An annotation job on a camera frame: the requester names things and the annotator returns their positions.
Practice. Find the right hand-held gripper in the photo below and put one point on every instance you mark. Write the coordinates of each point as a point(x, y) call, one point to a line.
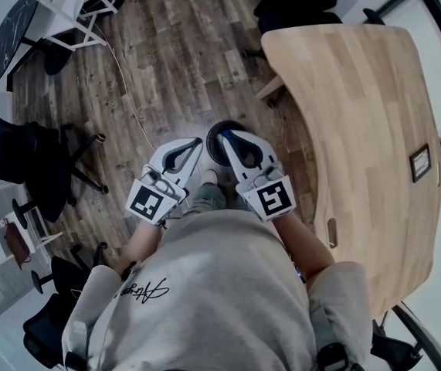
point(272, 199)

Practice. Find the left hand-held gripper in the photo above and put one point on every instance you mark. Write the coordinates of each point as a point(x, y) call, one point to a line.
point(146, 203)

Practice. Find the black waste bin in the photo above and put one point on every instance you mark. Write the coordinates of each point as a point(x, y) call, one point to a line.
point(214, 149)

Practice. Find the person's right forearm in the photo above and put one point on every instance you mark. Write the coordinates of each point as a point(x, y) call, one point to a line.
point(305, 246)

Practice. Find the person's left forearm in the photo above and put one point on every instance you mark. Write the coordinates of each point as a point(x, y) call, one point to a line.
point(143, 246)

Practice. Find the person's beige shoe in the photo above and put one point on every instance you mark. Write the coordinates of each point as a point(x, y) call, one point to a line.
point(210, 176)

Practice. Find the person's gray jeans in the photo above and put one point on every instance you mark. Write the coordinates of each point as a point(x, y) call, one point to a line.
point(208, 197)

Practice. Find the light wooden table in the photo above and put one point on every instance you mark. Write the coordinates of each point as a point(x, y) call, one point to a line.
point(359, 130)

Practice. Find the person in white shirt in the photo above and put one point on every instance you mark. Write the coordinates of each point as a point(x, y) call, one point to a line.
point(220, 284)

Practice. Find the black framed picture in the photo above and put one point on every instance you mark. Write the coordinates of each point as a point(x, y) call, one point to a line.
point(421, 164)

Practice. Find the brown leather bag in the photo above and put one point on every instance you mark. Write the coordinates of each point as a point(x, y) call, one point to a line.
point(17, 246)

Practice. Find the round black marble table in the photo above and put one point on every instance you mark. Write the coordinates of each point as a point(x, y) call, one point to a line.
point(7, 37)

